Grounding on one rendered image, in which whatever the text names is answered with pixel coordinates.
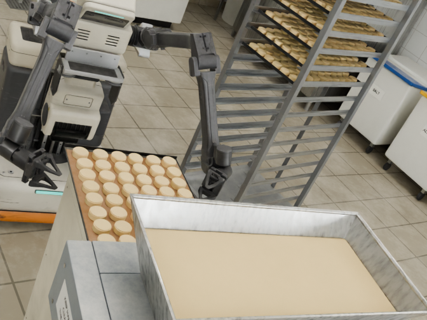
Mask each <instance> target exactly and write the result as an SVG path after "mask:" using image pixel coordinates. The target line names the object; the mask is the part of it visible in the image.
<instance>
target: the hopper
mask: <svg viewBox="0 0 427 320"><path fill-rule="evenodd" d="M130 201H131V206H132V215H133V224H134V229H135V238H136V243H137V253H138V258H139V267H140V275H141V277H142V280H143V283H144V287H145V289H146V293H147V297H148V299H149V303H150V305H151V309H152V313H153V315H154V319H155V320H408V319H413V318H415V317H420V316H424V315H427V301H426V299H425V298H424V297H423V296H422V294H421V293H420V292H419V290H418V289H417V288H416V287H415V285H414V284H413V283H412V281H411V280H410V279H409V277H408V276H407V275H406V273H405V272H404V271H403V270H402V268H401V267H400V266H399V265H398V263H397V262H396V260H395V259H394V258H393V257H392V256H391V254H390V253H389V251H388V250H387V249H386V248H385V246H384V245H383V244H382V242H381V241H380V240H379V238H378V237H377V236H376V235H375V234H374V232H373V231H372V229H371V228H370V227H369V226H368V224H367V223H366V221H365V220H364V219H363V218H362V216H361V215H360V214H359V212H355V211H340V210H325V209H316V208H301V207H293V206H278V205H270V204H255V203H239V202H231V201H216V200H208V199H193V198H184V197H170V196H155V195H146V194H131V193H130Z"/></svg>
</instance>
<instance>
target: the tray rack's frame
mask: <svg viewBox="0 0 427 320"><path fill-rule="evenodd" d="M421 1H422V0H413V1H412V3H411V4H410V6H409V8H408V10H407V12H406V13H405V15H404V16H403V18H402V20H401V22H400V23H399V25H398V27H397V28H396V31H395V32H394V34H393V35H392V37H391V39H390V41H389V43H388V44H387V46H386V47H385V49H384V51H383V53H382V55H381V56H380V58H379V60H378V61H377V63H376V65H375V67H374V68H373V70H372V72H371V73H370V75H369V77H368V78H367V80H366V82H365V84H364V85H363V87H362V89H361V90H360V92H359V94H358V96H357V97H356V99H355V101H354V102H353V105H352V106H351V108H350V110H349V111H348V113H347V114H346V117H345V118H344V120H343V121H342V123H341V125H340V127H339V129H338V130H337V132H336V133H335V135H334V137H333V139H332V140H331V142H330V144H329V146H328V147H327V149H326V151H325V152H324V154H323V156H322V158H321V159H320V161H319V163H318V164H317V166H316V168H315V170H314V172H313V173H312V175H311V176H310V178H309V180H308V182H307V184H306V185H305V187H304V188H303V190H302V192H301V194H300V195H299V197H298V199H297V201H296V202H295V204H294V207H301V204H302V203H303V201H304V200H305V198H306V196H307V194H308V193H309V191H310V189H311V188H312V186H313V184H314V183H315V181H316V179H317V178H318V175H319V174H320V172H321V171H322V169H323V167H324V166H325V164H326V162H327V161H328V159H329V157H330V155H331V154H332V152H333V150H334V149H335V147H336V145H337V144H338V142H339V140H340V139H341V137H342V135H343V133H344V132H345V130H346V128H347V127H348V125H349V123H350V122H351V120H352V118H353V116H354V115H355V113H356V111H357V110H358V108H359V106H360V105H361V103H362V101H363V99H364V98H365V96H366V94H367V93H368V91H369V90H370V87H371V86H372V84H373V83H374V81H375V80H376V77H377V76H378V74H379V73H380V71H381V69H382V67H383V66H384V64H385V62H386V61H387V59H388V57H389V56H390V54H391V52H392V51H393V48H394V47H395V45H396V44H397V42H398V40H399V39H400V37H401V35H402V34H403V32H404V30H405V28H406V27H407V25H408V23H409V22H410V20H411V18H412V17H413V15H414V13H415V12H416V10H417V8H418V6H419V5H420V3H421ZM328 89H329V87H324V88H323V90H322V92H321V94H320V96H319V97H324V96H325V94H326V92H327V90H328ZM289 93H290V90H285V91H284V92H283V95H282V97H287V96H288V94H289ZM320 104H321V102H316V103H315V105H314V107H313V109H312V110H311V111H316V110H317V109H318V107H319V105H320ZM312 118H313V116H308V118H307V120H306V122H305V123H304V125H303V126H305V125H309V123H310V122H311V120H312ZM304 132H305V130H302V131H300V132H299V134H298V136H297V138H296V140H297V139H301V138H302V136H303V134H304ZM297 145H298V144H293V146H292V147H291V149H290V151H289V153H290V152H294V151H295V149H296V147H297ZM290 158H291V157H286V158H285V160H284V162H283V164H282V166H285V165H287V163H288V162H289V160H290ZM253 163H254V162H253V161H250V162H248V164H246V165H241V166H232V167H231V168H232V171H233V172H232V175H231V176H230V177H229V178H228V179H227V180H226V182H225V183H224V185H223V187H222V189H221V191H220V192H219V195H218V196H217V197H216V199H215V200H216V201H231V202H233V201H232V199H231V198H232V197H236V196H237V194H238V192H239V190H240V188H239V187H238V186H237V185H241V184H243V183H244V181H245V179H246V177H247V175H246V174H245V173H244V171H250V169H251V167H252V165H253ZM282 173H283V170H280V171H278V173H277V175H276V176H275V178H280V177H281V174H282ZM184 176H185V178H186V180H187V182H188V184H189V186H190V188H191V190H192V192H193V194H194V196H195V198H196V199H199V194H198V189H199V187H200V186H201V187H202V182H203V180H204V178H205V176H206V174H205V173H204V172H203V171H194V172H189V173H184ZM263 180H266V179H265V178H264V177H263V176H262V175H261V174H256V176H255V178H254V180H253V182H258V181H263ZM276 183H277V182H276ZM276 183H272V184H270V183H269V184H265V185H258V186H254V187H250V188H249V189H248V191H247V193H246V195H248V194H255V193H258V192H265V191H269V190H275V185H276ZM282 198H284V197H283V196H282V195H281V194H280V193H276V194H270V195H266V196H260V197H254V198H250V199H244V200H243V201H242V202H243V203H255V204H257V203H263V202H267V201H273V200H276V199H282ZM272 205H278V206H292V205H291V204H290V203H289V202H288V201H286V202H282V203H277V204H272Z"/></svg>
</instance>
